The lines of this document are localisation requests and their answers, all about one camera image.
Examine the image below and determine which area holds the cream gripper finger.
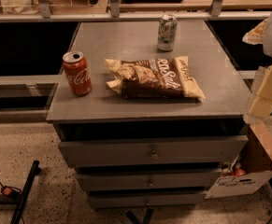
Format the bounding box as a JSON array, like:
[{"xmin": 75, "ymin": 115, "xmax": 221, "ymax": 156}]
[
  {"xmin": 243, "ymin": 65, "xmax": 272, "ymax": 124},
  {"xmin": 242, "ymin": 19, "xmax": 268, "ymax": 45}
]

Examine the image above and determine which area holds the green white 7up can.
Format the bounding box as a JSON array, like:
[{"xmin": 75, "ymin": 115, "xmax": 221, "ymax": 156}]
[{"xmin": 157, "ymin": 14, "xmax": 178, "ymax": 51}]

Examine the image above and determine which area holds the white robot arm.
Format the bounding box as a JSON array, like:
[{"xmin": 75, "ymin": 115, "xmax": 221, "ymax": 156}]
[{"xmin": 242, "ymin": 12, "xmax": 272, "ymax": 124}]

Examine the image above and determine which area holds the red coke can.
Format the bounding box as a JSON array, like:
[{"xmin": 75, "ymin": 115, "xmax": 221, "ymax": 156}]
[{"xmin": 63, "ymin": 51, "xmax": 92, "ymax": 96}]

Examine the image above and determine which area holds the cardboard box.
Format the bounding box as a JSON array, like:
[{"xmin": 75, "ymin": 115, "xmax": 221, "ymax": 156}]
[{"xmin": 206, "ymin": 123, "xmax": 272, "ymax": 199}]

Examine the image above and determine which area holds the brown sea salt chip bag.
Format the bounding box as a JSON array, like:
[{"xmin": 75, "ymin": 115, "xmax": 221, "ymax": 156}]
[{"xmin": 105, "ymin": 56, "xmax": 205, "ymax": 98}]

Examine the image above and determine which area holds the grey drawer cabinet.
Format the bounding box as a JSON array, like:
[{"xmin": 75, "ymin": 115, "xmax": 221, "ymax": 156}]
[{"xmin": 47, "ymin": 21, "xmax": 250, "ymax": 209}]

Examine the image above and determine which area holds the black stand leg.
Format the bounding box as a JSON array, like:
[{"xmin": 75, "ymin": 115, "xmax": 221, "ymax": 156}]
[{"xmin": 10, "ymin": 161, "xmax": 41, "ymax": 224}]

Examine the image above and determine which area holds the metal railing frame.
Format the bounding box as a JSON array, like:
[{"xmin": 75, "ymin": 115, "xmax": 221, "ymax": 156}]
[{"xmin": 0, "ymin": 0, "xmax": 272, "ymax": 22}]

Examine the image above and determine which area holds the orange cable clip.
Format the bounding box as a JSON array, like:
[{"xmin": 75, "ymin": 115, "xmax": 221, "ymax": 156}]
[{"xmin": 1, "ymin": 186, "xmax": 21, "ymax": 199}]

